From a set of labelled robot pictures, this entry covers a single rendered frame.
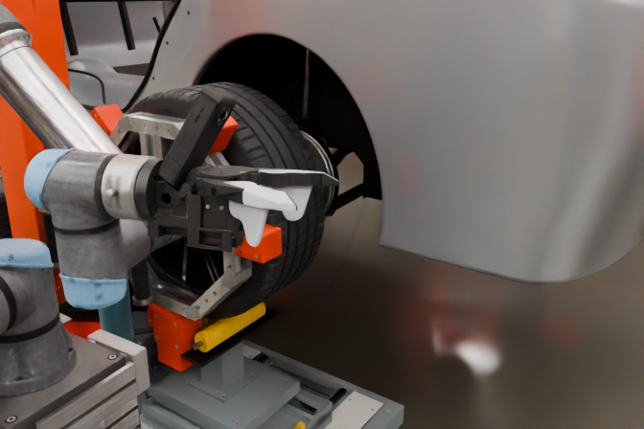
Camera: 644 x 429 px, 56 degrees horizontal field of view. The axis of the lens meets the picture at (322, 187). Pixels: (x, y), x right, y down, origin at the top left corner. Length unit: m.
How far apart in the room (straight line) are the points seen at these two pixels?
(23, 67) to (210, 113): 0.36
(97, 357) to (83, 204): 0.49
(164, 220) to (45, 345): 0.47
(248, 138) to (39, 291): 0.68
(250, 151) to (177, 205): 0.83
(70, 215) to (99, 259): 0.06
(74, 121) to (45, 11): 1.00
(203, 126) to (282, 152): 0.93
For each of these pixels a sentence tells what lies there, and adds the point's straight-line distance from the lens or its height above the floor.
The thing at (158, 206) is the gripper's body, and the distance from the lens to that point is 0.71.
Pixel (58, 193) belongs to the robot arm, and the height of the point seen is 1.21.
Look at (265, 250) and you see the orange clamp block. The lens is 1.45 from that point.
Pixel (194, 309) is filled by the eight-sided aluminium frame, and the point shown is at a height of 0.62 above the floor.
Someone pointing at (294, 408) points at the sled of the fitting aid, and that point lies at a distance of 2.06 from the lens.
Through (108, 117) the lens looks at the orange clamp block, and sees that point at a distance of 1.78.
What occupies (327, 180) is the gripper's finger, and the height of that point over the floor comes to 1.22.
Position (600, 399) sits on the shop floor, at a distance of 2.58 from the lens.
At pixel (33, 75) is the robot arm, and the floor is 1.32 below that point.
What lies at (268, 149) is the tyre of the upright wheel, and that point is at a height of 1.05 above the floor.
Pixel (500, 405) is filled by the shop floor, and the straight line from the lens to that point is 2.43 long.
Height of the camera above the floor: 1.43
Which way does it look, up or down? 18 degrees down
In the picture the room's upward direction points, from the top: straight up
